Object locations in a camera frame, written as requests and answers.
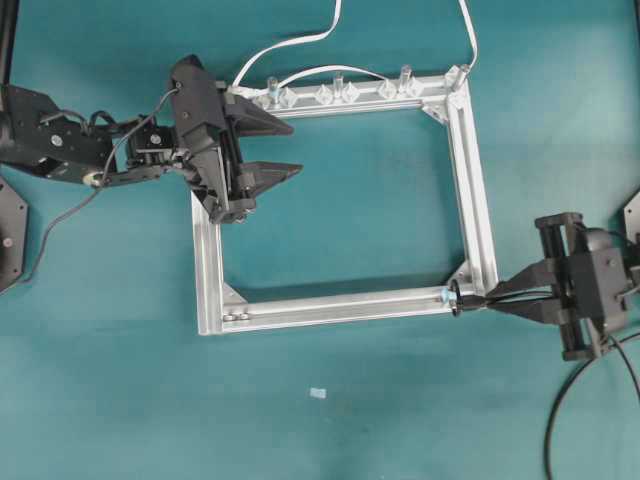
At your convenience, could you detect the white flat ribbon cable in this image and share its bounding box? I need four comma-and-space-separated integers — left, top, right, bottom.
232, 0, 480, 91

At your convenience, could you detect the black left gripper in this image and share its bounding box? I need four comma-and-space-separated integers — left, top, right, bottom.
182, 79, 305, 225

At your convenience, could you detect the clear post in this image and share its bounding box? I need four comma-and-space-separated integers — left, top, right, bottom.
267, 76, 280, 109
398, 64, 412, 95
332, 72, 344, 103

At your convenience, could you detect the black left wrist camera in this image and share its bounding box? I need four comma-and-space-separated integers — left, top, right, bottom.
170, 55, 227, 154

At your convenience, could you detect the grey left camera cable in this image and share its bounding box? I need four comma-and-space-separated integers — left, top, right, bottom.
22, 87, 180, 286

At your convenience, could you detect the aluminium extrusion square frame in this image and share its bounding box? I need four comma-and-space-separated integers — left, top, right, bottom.
192, 65, 498, 336

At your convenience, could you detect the black USB cable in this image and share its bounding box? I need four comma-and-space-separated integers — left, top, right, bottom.
448, 279, 640, 480

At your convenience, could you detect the black vertical post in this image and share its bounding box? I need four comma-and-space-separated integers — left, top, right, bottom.
0, 0, 20, 84

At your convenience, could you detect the clear post middle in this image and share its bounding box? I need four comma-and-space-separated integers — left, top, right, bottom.
332, 72, 344, 103

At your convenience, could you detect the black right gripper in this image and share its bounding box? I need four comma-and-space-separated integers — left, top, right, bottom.
486, 212, 625, 361

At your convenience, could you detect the clear post right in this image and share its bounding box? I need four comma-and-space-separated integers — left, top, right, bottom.
398, 64, 412, 95

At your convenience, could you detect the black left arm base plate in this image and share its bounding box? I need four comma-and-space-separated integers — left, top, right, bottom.
0, 177, 29, 292

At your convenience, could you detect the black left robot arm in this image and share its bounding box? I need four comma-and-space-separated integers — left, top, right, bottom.
1, 82, 302, 224

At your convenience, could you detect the clear post left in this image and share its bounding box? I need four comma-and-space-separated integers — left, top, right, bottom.
267, 76, 280, 109

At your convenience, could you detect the small clear tape scrap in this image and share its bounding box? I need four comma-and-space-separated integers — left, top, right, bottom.
309, 387, 327, 400

